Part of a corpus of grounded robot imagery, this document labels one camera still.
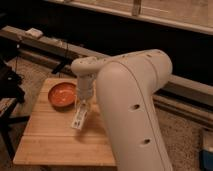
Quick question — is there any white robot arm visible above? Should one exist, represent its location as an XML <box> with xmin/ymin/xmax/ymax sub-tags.
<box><xmin>71</xmin><ymin>49</ymin><xmax>173</xmax><ymax>171</ymax></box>

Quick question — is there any black stand at left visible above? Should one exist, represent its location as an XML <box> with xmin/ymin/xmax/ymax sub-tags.
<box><xmin>0</xmin><ymin>57</ymin><xmax>29</xmax><ymax>159</ymax></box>

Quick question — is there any orange ceramic bowl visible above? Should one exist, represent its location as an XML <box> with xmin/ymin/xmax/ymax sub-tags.
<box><xmin>48</xmin><ymin>82</ymin><xmax>76</xmax><ymax>107</ymax></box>

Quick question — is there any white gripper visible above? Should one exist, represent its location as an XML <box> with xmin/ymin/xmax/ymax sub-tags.
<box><xmin>75</xmin><ymin>75</ymin><xmax>94</xmax><ymax>117</ymax></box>

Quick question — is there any blue bin at right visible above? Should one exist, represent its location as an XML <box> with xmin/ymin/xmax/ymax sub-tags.
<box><xmin>199</xmin><ymin>129</ymin><xmax>213</xmax><ymax>171</ymax></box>

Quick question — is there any white plastic bottle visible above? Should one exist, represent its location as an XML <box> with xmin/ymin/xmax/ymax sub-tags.
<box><xmin>71</xmin><ymin>102</ymin><xmax>86</xmax><ymax>130</ymax></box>

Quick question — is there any white box on ledge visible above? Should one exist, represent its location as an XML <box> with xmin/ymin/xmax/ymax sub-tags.
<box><xmin>26</xmin><ymin>28</ymin><xmax>43</xmax><ymax>38</ymax></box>

